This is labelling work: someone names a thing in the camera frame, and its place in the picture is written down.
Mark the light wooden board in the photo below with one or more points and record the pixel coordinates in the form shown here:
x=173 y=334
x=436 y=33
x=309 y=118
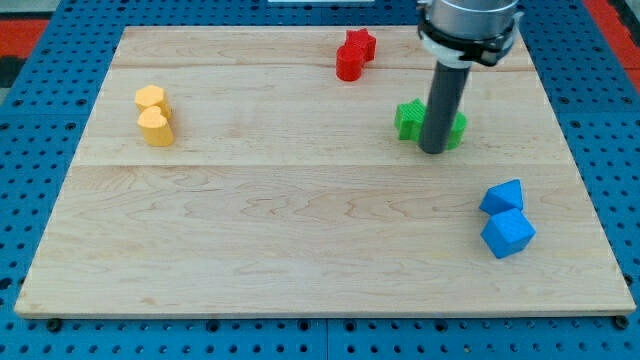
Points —
x=287 y=193

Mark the green star block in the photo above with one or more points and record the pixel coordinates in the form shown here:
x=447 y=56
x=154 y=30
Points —
x=409 y=118

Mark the red cylinder block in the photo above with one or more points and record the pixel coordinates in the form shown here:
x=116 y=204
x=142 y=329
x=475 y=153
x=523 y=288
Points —
x=349 y=62

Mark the red star block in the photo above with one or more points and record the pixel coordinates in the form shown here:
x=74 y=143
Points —
x=363 y=40

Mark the green round block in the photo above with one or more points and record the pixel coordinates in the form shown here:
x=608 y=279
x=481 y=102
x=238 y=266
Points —
x=457 y=131

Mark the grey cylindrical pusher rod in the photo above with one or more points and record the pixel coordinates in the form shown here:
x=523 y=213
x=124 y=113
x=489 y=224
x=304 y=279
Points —
x=443 y=102

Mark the yellow heart block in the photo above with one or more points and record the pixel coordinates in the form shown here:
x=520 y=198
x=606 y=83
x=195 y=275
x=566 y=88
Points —
x=155 y=127

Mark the blue triangular block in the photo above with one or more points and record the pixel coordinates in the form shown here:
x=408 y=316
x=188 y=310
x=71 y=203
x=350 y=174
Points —
x=503 y=197

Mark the yellow hexagon block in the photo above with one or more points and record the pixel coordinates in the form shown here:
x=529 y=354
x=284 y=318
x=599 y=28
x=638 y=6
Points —
x=152 y=95

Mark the blue cube block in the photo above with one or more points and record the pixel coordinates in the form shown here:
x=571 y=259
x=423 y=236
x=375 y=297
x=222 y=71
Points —
x=507 y=233

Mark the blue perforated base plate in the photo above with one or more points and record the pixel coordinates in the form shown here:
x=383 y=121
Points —
x=50 y=101

